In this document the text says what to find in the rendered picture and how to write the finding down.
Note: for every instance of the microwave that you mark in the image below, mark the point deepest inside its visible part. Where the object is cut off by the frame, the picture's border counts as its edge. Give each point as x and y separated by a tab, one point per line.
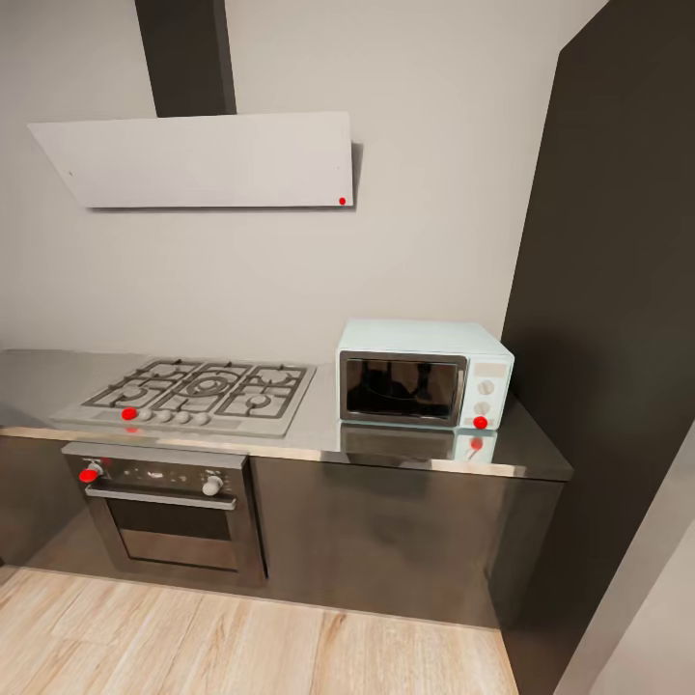
451	374

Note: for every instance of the range hood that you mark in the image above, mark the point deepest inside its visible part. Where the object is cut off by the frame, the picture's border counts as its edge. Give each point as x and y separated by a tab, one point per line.
199	152

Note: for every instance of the oven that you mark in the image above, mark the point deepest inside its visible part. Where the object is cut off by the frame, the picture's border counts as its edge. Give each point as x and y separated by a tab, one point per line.
173	513

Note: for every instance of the fridge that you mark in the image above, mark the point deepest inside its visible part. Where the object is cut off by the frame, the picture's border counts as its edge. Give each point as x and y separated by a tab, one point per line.
601	323

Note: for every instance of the burner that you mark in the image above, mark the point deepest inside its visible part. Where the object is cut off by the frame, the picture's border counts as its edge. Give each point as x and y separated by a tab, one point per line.
198	395

